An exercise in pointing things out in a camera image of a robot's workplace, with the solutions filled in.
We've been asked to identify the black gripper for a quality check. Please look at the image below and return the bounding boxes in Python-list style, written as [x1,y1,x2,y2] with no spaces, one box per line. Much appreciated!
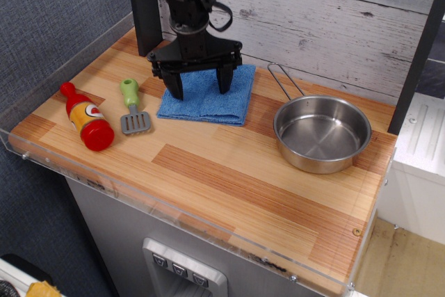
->
[147,24,243,99]

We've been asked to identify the blue cloth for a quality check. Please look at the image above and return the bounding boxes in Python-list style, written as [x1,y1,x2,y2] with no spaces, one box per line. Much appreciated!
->
[157,65,256,127]

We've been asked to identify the stainless steel pan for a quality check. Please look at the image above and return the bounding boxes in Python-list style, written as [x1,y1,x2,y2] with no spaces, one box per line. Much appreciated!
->
[267,63,373,175]

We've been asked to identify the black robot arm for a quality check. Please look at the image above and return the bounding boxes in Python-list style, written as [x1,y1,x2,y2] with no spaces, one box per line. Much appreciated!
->
[147,0,242,99]

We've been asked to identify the green grey toy spatula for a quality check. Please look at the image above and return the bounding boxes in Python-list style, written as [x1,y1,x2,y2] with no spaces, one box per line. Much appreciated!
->
[120,79,151,135]

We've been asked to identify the red toy ketchup bottle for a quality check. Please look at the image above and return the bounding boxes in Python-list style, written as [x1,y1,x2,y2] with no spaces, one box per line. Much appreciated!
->
[60,82,115,152]

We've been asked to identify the clear acrylic table guard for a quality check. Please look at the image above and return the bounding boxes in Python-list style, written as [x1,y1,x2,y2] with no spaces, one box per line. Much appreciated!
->
[0,11,397,297]

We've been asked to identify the grey cabinet with button panel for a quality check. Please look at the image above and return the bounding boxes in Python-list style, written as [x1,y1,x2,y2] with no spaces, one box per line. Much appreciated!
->
[67,179,317,296]

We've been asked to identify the white side counter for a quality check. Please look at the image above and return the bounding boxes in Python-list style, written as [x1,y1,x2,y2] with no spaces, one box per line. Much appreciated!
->
[377,93,444,244]

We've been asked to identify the yellow object bottom left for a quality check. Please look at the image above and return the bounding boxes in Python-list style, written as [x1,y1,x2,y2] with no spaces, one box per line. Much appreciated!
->
[26,281,62,297]

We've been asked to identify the dark left frame post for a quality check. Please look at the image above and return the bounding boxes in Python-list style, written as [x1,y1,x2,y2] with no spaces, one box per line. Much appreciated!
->
[131,0,164,56]

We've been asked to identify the dark frame post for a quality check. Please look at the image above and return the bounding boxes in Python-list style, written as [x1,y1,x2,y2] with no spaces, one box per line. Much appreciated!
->
[131,0,164,56]
[387,0,444,135]

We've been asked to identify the dark right frame post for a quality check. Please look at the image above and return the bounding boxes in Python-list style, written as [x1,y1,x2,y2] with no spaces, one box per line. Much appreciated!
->
[387,0,444,135]

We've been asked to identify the black braided cable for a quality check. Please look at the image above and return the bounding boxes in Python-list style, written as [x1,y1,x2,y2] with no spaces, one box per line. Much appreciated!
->
[0,279,25,297]

